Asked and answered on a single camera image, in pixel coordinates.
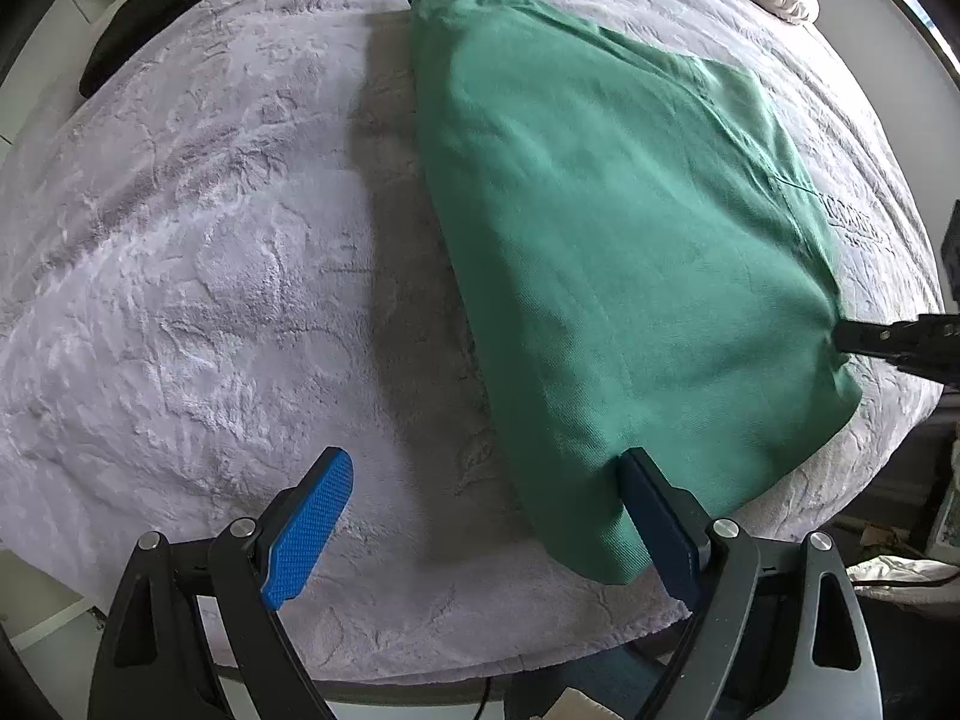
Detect green work jacket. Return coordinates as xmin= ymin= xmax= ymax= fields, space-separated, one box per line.
xmin=409 ymin=0 xmax=861 ymax=583

